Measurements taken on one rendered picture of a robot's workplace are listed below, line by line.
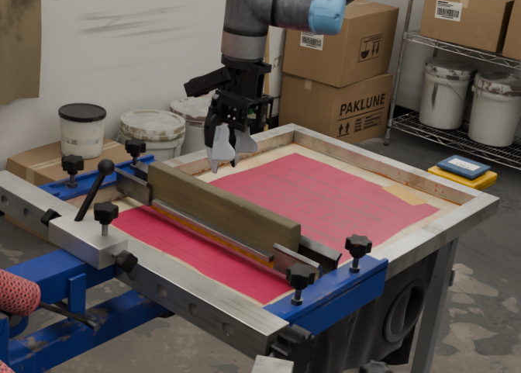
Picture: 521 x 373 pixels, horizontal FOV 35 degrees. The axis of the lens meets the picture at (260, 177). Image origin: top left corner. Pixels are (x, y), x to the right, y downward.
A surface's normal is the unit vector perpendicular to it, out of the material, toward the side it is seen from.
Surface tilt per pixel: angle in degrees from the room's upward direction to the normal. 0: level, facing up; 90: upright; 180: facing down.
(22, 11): 90
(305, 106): 90
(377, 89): 89
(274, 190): 0
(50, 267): 0
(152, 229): 0
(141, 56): 90
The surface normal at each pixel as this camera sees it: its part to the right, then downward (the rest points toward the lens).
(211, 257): 0.10, -0.92
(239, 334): -0.64, 0.23
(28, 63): 0.29, 0.37
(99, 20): 0.76, 0.32
